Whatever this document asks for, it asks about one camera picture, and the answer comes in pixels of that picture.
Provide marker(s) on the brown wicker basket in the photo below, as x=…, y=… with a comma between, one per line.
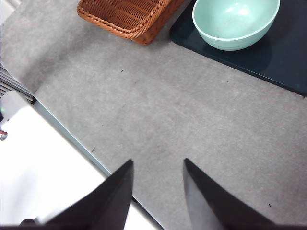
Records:
x=124, y=14

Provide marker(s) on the black rectangular tray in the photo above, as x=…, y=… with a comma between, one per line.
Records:
x=283, y=60

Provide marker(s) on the ribbed grey aluminium profile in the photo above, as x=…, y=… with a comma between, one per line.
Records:
x=9, y=86

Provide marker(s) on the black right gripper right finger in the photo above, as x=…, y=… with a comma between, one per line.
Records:
x=211, y=206

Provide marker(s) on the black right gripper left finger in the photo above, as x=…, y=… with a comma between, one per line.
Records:
x=108, y=206

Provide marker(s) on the mint green bowl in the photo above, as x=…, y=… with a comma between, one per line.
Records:
x=230, y=21

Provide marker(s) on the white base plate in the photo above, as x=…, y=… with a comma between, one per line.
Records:
x=36, y=167

